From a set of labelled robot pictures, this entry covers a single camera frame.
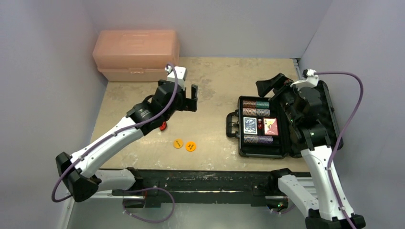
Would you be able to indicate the red playing card deck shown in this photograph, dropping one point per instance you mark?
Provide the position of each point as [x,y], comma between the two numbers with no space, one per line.
[270,126]

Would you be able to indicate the pink plastic storage box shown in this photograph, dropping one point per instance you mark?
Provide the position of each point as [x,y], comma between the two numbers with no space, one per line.
[136,55]

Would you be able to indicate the blue purple chip row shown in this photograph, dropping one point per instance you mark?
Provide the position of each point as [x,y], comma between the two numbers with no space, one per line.
[258,139]

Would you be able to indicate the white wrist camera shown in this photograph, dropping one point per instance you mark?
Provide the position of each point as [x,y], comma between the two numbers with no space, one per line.
[310,80]
[176,73]

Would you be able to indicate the black poker set case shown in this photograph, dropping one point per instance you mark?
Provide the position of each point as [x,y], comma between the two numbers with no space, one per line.
[291,139]

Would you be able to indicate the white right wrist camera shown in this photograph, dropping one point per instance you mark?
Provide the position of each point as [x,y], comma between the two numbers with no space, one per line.
[310,80]

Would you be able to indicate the orange poker chip stack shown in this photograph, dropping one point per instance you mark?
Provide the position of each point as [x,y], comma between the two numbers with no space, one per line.
[249,104]

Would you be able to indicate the yellow big blind button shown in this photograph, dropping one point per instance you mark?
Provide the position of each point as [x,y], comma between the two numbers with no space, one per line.
[177,143]

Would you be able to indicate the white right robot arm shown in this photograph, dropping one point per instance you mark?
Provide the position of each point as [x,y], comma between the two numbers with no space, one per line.
[329,207]

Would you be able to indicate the blue orange chip row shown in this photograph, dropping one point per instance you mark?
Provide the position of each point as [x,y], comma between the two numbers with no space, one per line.
[256,112]

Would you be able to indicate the red utility knife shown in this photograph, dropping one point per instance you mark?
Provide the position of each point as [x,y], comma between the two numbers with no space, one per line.
[163,126]

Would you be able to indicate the blue playing card deck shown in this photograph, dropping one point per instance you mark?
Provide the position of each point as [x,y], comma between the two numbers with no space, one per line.
[250,126]

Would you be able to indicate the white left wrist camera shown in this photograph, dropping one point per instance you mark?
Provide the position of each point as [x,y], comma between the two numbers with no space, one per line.
[176,73]

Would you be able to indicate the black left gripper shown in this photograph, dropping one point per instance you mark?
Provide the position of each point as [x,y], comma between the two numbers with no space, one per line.
[187,103]

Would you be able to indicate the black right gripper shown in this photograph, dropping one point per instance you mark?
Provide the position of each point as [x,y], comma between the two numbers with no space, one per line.
[280,91]

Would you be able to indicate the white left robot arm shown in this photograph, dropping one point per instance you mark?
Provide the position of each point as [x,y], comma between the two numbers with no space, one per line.
[81,171]

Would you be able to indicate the green poker chip stack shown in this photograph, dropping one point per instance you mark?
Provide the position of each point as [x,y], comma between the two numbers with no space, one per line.
[262,105]

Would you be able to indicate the orange small blind button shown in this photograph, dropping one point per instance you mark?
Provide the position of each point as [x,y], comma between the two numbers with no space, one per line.
[190,146]

